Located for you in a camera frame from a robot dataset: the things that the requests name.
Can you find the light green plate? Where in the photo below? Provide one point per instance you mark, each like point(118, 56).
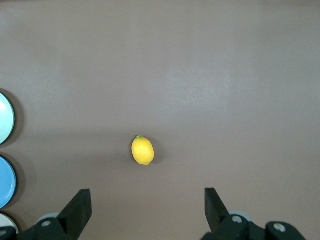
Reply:
point(5, 117)

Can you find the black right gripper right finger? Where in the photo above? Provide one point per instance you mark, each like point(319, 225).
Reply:
point(215, 212)

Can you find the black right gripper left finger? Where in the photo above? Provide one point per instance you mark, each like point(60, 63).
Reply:
point(75, 215)

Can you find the beige plate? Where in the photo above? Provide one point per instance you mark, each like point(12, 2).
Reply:
point(7, 220)

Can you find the blue plate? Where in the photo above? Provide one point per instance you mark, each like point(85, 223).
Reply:
point(6, 182)

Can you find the yellow lemon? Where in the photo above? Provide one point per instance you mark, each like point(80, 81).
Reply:
point(142, 150)

